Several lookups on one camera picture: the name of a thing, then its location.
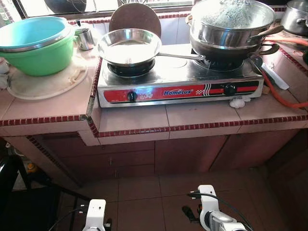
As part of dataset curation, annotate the pale flat kitchen knife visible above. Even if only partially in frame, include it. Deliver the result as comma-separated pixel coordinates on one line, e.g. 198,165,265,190
250,55,291,91

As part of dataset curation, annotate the black metal rack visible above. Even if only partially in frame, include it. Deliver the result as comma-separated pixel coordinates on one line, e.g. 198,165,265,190
0,154,92,231

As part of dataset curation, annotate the small yellow object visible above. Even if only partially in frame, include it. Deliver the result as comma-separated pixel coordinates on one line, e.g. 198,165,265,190
26,163,39,175

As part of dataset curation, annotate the steel red gas stove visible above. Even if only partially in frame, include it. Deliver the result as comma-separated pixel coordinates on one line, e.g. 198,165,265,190
97,44,265,108

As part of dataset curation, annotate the white round plastic board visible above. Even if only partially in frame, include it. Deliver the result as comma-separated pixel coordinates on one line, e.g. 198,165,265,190
7,54,89,101

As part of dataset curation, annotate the steel frying pan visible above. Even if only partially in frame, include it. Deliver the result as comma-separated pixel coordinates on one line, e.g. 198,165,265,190
97,28,205,67

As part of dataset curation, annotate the green plastic basin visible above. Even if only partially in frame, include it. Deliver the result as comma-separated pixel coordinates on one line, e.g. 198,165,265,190
0,16,77,77

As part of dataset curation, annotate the small steel canister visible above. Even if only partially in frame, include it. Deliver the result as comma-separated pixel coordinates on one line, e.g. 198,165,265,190
73,21,97,51

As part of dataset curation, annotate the large lidded steel pot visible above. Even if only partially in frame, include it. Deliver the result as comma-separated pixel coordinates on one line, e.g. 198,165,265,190
187,0,285,50

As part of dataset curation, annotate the round brown wooden board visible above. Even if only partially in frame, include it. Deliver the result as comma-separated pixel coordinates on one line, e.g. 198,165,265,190
109,2,162,38

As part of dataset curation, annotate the shiny steel cooking pot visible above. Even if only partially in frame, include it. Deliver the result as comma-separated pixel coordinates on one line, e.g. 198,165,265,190
281,0,308,37

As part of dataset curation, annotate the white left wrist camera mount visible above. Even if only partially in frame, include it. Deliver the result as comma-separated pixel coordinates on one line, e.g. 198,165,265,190
82,199,107,231

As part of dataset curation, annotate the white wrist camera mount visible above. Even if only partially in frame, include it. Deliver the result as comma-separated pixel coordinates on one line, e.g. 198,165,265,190
82,199,107,231
197,185,220,227

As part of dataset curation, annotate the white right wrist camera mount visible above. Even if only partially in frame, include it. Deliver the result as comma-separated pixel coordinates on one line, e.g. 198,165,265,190
197,185,220,227

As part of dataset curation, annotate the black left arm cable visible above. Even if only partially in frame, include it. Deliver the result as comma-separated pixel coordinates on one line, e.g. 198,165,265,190
48,205,90,231

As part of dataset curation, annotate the orange gas hose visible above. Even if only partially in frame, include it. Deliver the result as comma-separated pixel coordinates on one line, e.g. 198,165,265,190
260,35,308,109

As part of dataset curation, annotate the dark wok with handle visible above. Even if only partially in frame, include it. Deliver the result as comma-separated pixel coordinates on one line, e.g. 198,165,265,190
191,38,280,62

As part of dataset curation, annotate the window with dark frame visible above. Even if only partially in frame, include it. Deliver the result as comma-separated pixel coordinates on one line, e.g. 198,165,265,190
11,0,194,20

